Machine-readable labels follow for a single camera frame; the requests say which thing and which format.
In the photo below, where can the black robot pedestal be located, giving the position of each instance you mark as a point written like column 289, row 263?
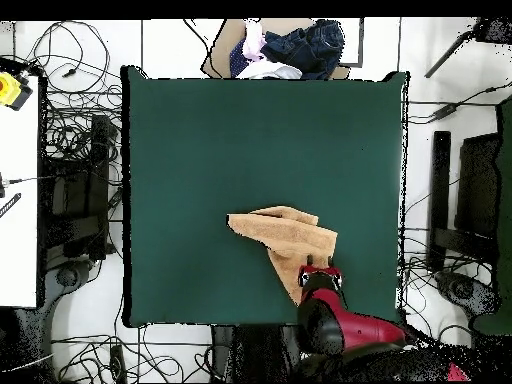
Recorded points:
column 256, row 352

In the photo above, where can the blue dotted garment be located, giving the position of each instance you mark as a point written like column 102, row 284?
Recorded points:
column 238, row 60

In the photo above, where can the black tripod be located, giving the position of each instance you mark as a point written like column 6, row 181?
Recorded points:
column 492, row 30

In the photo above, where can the grey metal frame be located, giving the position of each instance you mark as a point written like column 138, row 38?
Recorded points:
column 361, row 40

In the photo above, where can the pink garment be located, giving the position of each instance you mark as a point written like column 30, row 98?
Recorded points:
column 254, row 44

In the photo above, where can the black stand frame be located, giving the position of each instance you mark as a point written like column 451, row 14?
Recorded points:
column 98, row 160
column 440, row 180

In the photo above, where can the dark green table cloth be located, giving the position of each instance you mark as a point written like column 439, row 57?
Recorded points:
column 200, row 160

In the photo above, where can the black power strip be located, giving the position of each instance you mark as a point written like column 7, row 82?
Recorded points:
column 117, row 362

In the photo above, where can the dark blue jeans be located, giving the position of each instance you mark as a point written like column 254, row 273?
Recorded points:
column 312, row 48

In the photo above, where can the brown cardboard box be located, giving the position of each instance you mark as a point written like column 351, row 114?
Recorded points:
column 224, row 44

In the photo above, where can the white garment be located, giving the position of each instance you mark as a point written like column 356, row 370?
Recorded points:
column 268, row 71

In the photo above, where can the yellow emergency stop box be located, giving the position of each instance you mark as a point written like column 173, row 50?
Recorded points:
column 10, row 90

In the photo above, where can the white desk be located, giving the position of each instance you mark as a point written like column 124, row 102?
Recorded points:
column 18, row 240

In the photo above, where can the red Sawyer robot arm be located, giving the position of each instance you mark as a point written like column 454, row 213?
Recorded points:
column 360, row 328

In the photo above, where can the black round base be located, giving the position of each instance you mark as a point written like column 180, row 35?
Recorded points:
column 67, row 276
column 460, row 288

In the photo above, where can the green fabric sheet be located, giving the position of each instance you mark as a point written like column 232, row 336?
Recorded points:
column 504, row 200

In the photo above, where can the tan terry towel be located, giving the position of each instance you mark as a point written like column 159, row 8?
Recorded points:
column 284, row 232

